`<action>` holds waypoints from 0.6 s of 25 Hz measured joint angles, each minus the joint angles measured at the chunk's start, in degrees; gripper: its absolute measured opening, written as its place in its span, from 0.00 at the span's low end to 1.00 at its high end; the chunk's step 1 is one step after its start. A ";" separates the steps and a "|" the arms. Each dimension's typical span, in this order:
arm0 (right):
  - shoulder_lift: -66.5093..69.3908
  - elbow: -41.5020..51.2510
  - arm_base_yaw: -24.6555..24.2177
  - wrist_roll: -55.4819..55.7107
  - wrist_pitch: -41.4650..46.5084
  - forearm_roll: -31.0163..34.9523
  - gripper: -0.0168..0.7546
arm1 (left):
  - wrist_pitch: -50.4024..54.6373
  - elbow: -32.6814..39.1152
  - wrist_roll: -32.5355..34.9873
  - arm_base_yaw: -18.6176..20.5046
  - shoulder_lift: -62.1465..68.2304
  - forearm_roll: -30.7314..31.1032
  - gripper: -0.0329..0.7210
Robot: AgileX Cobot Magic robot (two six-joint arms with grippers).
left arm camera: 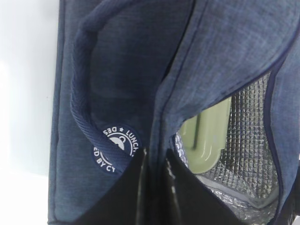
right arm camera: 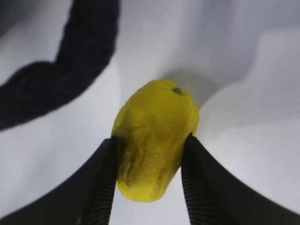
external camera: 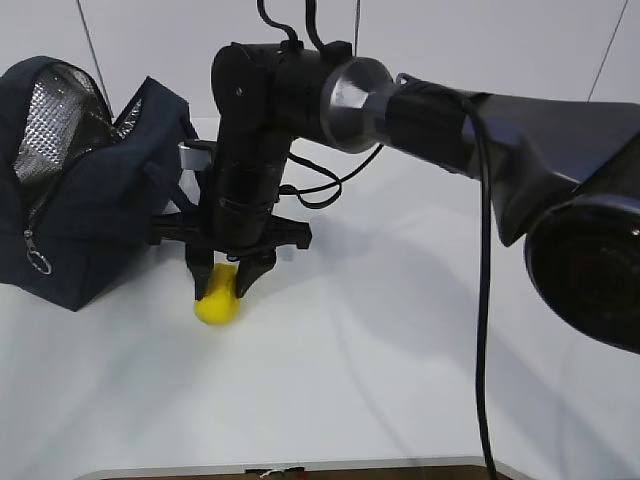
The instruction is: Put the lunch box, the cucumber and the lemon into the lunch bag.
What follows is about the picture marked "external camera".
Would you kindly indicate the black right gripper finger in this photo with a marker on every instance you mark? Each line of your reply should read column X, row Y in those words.
column 200, row 263
column 251, row 268

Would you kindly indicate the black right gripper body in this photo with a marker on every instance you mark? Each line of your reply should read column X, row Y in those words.
column 229, row 228

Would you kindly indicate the yellow lemon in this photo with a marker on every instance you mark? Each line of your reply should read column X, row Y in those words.
column 219, row 304

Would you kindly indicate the navy blue lunch bag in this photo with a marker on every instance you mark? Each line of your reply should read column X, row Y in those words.
column 79, row 187

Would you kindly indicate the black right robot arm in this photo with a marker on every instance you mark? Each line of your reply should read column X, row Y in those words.
column 563, row 176

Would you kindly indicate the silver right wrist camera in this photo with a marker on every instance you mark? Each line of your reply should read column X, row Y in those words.
column 196, row 154

